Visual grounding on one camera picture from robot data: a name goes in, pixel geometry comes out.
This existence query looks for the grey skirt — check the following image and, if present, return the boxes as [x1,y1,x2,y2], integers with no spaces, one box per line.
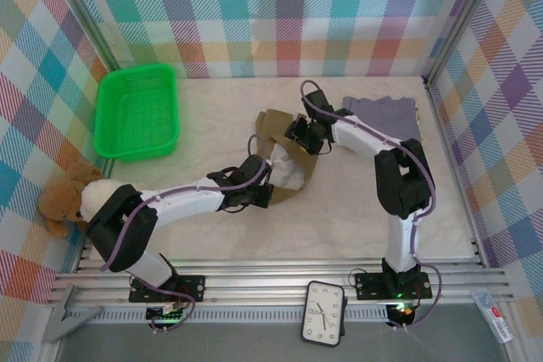
[341,95,423,142]

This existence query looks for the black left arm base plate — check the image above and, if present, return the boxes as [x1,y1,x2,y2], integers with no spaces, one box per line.
[128,273,207,304]

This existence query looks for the aluminium side rail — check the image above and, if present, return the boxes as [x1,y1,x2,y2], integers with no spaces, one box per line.
[71,234,98,273]
[423,76,489,270]

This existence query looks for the brown teddy bear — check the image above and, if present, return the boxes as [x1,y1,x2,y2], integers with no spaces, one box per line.
[38,161,105,238]

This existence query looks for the clear packet with red label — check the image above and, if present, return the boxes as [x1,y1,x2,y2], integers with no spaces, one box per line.
[471,289,515,344]

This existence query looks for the khaki skirt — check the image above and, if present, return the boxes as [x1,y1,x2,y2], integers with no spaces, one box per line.
[254,109,322,207]

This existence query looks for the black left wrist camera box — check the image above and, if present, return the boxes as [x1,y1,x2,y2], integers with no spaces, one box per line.
[249,186,275,210]

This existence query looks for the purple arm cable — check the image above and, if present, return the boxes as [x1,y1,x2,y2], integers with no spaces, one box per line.
[299,80,445,331]
[100,135,273,333]

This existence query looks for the green plastic basket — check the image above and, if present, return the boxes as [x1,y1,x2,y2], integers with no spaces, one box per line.
[92,64,182,164]

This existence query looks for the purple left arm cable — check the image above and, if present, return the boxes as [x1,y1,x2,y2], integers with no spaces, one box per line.
[100,135,273,333]

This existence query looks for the aluminium frame post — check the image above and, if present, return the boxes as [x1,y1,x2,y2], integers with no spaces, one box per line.
[48,0,124,74]
[422,0,508,88]

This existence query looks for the grey metal bracket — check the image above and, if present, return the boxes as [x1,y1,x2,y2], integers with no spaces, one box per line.
[42,283,105,344]

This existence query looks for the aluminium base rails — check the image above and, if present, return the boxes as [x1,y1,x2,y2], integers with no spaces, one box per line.
[50,258,510,309]

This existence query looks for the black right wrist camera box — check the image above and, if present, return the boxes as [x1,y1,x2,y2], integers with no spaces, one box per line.
[283,114,310,145]

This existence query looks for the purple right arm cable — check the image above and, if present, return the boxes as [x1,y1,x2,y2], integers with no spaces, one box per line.
[299,80,445,331]

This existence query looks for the controller board with green light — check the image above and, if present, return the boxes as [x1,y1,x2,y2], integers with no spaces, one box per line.
[146,302,187,324]
[388,302,420,326]

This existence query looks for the white rectangular clock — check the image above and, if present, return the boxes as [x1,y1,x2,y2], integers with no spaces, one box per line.
[299,280,347,348]

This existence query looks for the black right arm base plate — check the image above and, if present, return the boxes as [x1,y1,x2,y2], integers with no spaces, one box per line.
[354,271,434,300]

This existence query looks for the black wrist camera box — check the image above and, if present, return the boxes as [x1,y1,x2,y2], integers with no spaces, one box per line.
[249,186,275,210]
[283,114,310,145]

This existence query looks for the slotted grey cable duct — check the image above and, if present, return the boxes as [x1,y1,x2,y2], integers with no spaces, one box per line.
[91,309,391,324]

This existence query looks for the white plush dog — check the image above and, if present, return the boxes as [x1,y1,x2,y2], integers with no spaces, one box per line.
[80,179,128,222]

